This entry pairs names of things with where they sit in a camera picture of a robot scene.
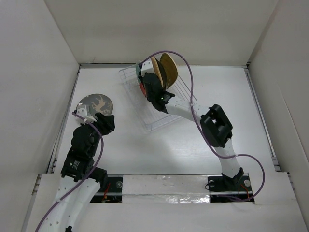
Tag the yellow woven bamboo plate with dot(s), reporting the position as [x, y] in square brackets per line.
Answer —
[170, 68]

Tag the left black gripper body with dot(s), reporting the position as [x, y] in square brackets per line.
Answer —
[103, 130]

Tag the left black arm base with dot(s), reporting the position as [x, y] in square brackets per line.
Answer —
[111, 192]

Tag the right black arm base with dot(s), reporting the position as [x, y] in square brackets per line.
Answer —
[223, 189]

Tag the red and teal plate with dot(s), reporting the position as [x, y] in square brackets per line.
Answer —
[139, 77]

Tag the square woven bamboo tray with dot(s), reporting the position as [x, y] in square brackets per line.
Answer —
[157, 69]

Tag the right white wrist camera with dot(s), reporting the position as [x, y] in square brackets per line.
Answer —
[144, 68]

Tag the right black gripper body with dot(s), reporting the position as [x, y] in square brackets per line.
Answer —
[149, 97]

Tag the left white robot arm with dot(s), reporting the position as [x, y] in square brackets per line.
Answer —
[80, 177]

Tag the white wire dish rack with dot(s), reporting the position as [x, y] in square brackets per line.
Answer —
[147, 116]

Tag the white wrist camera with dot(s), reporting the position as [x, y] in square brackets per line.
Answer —
[82, 114]
[144, 68]

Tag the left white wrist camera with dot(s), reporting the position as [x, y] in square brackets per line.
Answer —
[82, 114]

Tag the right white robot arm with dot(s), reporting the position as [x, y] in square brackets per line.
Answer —
[212, 123]

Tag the grey deer pattern plate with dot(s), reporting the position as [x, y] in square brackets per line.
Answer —
[96, 103]

